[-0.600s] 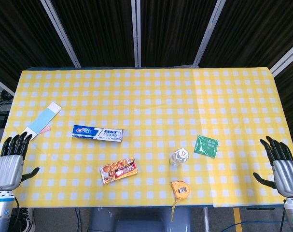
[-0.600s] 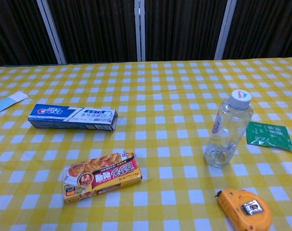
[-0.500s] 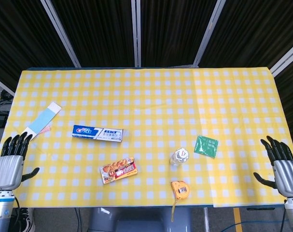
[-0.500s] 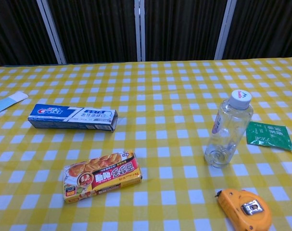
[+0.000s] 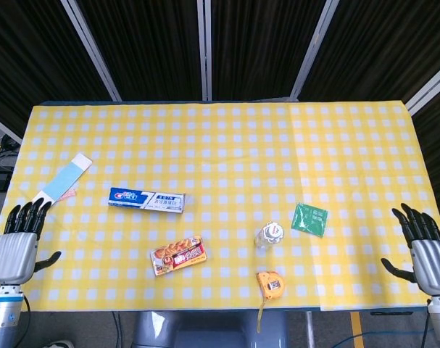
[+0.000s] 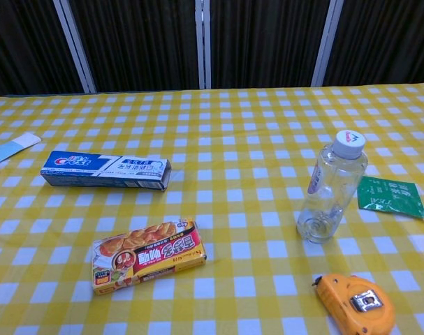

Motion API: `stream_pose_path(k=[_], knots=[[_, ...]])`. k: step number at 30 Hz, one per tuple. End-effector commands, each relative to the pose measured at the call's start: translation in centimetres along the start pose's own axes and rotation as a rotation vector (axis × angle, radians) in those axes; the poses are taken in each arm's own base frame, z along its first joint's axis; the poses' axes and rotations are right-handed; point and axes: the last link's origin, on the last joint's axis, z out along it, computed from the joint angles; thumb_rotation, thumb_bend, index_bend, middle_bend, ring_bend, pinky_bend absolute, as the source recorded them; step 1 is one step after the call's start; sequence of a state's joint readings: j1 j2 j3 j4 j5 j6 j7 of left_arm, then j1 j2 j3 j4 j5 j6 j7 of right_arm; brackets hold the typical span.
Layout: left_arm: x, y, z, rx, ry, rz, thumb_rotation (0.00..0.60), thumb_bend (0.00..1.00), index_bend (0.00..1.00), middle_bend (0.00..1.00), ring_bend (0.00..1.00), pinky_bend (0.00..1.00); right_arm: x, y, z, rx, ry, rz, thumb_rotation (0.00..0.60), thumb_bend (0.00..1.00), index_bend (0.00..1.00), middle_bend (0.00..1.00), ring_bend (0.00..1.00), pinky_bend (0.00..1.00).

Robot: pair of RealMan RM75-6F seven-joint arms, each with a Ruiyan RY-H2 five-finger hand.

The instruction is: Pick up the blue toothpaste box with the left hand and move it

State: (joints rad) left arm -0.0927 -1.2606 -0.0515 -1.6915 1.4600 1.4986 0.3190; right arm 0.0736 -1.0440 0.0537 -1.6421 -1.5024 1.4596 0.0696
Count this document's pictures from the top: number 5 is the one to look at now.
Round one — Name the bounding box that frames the yellow tape measure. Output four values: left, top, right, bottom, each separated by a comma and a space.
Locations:
255, 270, 284, 334

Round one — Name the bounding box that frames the blue and white paper card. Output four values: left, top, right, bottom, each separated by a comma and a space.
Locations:
30, 152, 94, 210

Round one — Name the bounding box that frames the large yellow checked tablecloth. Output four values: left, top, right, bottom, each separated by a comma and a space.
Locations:
0, 101, 324, 312

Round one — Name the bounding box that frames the yellow red curry box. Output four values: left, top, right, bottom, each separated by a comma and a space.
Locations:
149, 235, 208, 277

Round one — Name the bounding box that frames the clear plastic water bottle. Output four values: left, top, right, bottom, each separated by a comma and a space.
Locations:
254, 221, 285, 251

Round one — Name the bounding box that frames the blue and white toothpaste box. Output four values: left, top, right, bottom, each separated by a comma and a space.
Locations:
107, 186, 186, 215

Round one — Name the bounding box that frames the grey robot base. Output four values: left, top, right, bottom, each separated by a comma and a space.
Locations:
134, 310, 289, 348

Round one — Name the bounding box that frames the black power strip with cables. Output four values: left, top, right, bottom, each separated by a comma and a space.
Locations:
0, 133, 20, 160

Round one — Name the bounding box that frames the white partition frame post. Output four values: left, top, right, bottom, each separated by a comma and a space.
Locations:
0, 111, 24, 143
289, 0, 337, 102
404, 59, 440, 114
196, 0, 212, 102
59, 0, 123, 102

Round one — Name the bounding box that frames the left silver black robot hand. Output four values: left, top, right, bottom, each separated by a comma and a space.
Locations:
0, 198, 62, 286

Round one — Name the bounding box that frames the black cable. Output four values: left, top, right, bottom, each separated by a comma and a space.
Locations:
112, 311, 123, 348

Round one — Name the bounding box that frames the green tea packet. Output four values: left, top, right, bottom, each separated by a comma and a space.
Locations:
291, 202, 330, 239

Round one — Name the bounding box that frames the blue cable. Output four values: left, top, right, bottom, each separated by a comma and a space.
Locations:
344, 318, 436, 348

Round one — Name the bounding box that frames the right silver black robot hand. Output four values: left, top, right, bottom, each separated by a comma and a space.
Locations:
381, 202, 440, 297

